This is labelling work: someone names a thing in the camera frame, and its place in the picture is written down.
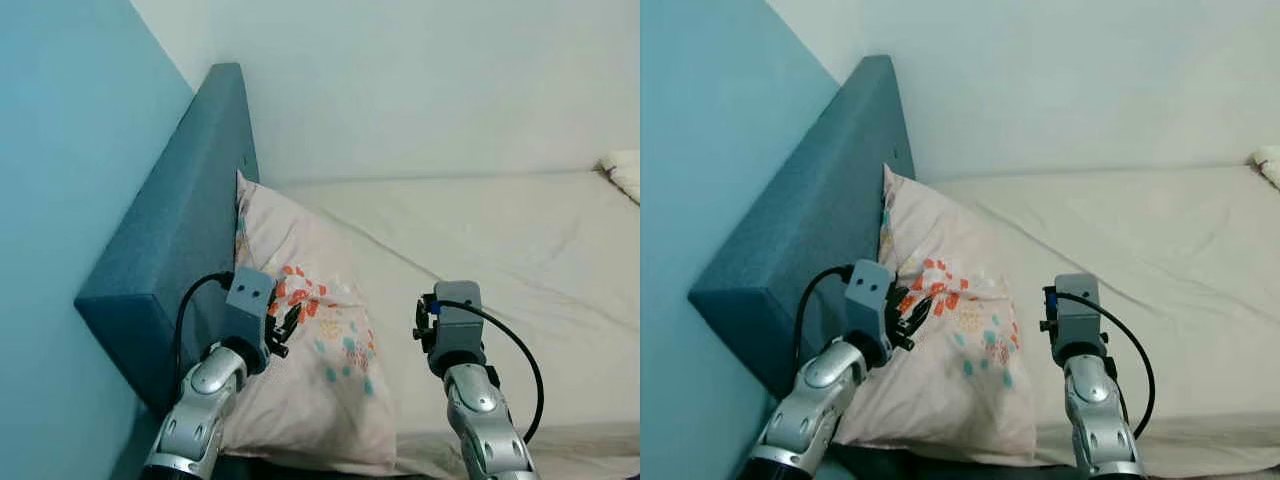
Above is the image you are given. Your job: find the pink patterned pillow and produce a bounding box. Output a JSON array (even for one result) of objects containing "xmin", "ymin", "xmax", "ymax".
[
  {"xmin": 215, "ymin": 170, "xmax": 399, "ymax": 476},
  {"xmin": 830, "ymin": 163, "xmax": 1039, "ymax": 469}
]

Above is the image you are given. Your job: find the beige sheeted mattress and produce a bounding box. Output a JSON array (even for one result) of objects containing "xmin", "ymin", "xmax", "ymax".
[
  {"xmin": 920, "ymin": 163, "xmax": 1280, "ymax": 479},
  {"xmin": 270, "ymin": 170, "xmax": 640, "ymax": 479}
]

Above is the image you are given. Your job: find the cream cartoon print blanket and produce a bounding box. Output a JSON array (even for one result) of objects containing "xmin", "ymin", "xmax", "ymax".
[
  {"xmin": 597, "ymin": 150, "xmax": 640, "ymax": 206},
  {"xmin": 1250, "ymin": 145, "xmax": 1280, "ymax": 191}
]

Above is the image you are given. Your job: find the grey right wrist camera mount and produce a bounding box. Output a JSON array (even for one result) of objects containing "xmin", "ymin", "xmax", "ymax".
[
  {"xmin": 1053, "ymin": 273, "xmax": 1106, "ymax": 366},
  {"xmin": 430, "ymin": 281, "xmax": 488, "ymax": 376}
]

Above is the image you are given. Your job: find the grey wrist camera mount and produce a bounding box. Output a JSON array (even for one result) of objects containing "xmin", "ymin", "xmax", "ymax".
[
  {"xmin": 430, "ymin": 281, "xmax": 488, "ymax": 376},
  {"xmin": 1053, "ymin": 273, "xmax": 1106, "ymax": 366},
  {"xmin": 222, "ymin": 266, "xmax": 276, "ymax": 346},
  {"xmin": 845, "ymin": 260, "xmax": 896, "ymax": 341}
]

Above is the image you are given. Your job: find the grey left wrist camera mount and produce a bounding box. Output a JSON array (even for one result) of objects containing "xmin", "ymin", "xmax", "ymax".
[
  {"xmin": 222, "ymin": 266, "xmax": 276, "ymax": 346},
  {"xmin": 845, "ymin": 260, "xmax": 896, "ymax": 341}
]

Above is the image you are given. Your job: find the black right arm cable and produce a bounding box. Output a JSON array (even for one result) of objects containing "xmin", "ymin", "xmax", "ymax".
[
  {"xmin": 435, "ymin": 298, "xmax": 546, "ymax": 446},
  {"xmin": 1050, "ymin": 290, "xmax": 1158, "ymax": 441}
]

